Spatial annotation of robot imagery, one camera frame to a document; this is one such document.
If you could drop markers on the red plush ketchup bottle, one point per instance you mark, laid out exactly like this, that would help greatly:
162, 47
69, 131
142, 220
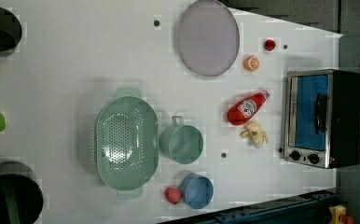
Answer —
247, 108

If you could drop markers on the green perforated colander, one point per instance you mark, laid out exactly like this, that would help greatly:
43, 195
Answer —
127, 143

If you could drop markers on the plush peeled banana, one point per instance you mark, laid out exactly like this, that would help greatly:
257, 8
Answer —
257, 135

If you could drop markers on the blue cup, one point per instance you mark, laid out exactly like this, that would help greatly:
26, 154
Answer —
197, 191

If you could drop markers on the lavender round plate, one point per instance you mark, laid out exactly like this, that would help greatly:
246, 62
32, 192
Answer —
208, 38

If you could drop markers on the red plush strawberry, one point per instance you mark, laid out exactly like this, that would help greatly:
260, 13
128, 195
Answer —
173, 195

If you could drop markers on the plush orange slice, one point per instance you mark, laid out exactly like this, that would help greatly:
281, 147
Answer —
251, 63

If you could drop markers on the small red plush fruit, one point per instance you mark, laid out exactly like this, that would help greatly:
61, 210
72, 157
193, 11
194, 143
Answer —
269, 45

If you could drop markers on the yellow red object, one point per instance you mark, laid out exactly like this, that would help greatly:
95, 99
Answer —
339, 215

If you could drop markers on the black round base lower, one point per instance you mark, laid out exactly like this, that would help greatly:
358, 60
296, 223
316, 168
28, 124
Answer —
21, 198

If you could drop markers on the black round base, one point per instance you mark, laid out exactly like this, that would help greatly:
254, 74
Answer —
10, 32
21, 198

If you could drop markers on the black round base upper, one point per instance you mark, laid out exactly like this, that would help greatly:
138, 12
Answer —
10, 32

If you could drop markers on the green mug with handle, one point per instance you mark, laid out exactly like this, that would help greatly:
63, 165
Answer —
181, 142

